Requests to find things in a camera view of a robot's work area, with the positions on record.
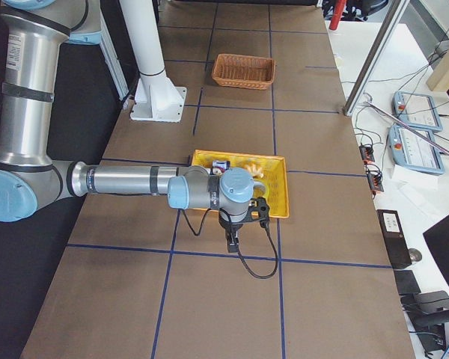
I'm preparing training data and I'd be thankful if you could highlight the lower power connector block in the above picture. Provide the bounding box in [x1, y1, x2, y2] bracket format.
[366, 169, 384, 194]

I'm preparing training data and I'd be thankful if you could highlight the yellow plastic basket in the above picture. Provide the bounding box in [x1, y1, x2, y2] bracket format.
[192, 150, 290, 218]

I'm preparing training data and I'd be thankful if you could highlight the lower teach pendant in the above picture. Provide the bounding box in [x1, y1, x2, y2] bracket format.
[388, 125, 445, 176]

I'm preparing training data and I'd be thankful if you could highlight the power connector block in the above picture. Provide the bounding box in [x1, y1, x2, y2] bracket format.
[359, 145, 375, 164]
[366, 169, 384, 194]

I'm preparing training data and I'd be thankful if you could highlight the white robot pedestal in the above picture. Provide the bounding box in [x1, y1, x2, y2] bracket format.
[120, 0, 187, 123]

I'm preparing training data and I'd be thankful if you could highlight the yellow tape roll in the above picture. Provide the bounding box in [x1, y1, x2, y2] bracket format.
[253, 180, 269, 199]

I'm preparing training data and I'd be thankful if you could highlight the teach pendant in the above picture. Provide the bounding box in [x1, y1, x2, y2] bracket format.
[388, 125, 445, 176]
[392, 91, 443, 132]

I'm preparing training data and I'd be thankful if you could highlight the black monitor stand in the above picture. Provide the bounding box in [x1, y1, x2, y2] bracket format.
[400, 290, 449, 353]

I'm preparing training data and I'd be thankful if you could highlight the black camera cable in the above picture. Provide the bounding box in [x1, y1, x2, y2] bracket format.
[179, 209, 280, 280]

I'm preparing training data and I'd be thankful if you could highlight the black box with label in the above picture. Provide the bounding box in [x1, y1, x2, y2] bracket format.
[376, 209, 412, 269]

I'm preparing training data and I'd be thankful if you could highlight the aluminium frame post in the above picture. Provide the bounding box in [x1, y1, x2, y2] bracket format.
[343, 0, 410, 117]

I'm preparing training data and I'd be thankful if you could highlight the upper teach pendant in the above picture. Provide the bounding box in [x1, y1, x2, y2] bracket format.
[392, 91, 443, 132]

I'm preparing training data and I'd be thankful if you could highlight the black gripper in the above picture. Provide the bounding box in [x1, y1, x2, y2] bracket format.
[219, 212, 243, 253]

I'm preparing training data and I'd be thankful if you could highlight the brown wicker basket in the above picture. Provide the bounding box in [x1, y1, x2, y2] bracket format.
[212, 54, 276, 90]

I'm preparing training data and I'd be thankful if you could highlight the red tube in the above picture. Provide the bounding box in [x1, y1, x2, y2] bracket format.
[329, 0, 347, 31]

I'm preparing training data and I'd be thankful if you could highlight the upper power connector block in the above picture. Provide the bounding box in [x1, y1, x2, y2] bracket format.
[359, 145, 375, 164]

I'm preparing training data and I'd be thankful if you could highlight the croissant toy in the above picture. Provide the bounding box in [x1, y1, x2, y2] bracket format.
[243, 163, 264, 179]

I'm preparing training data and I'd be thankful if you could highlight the small dark can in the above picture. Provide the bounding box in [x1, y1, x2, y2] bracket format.
[212, 160, 230, 175]

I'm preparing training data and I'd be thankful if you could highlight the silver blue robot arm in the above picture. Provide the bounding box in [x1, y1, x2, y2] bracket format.
[0, 1, 257, 252]

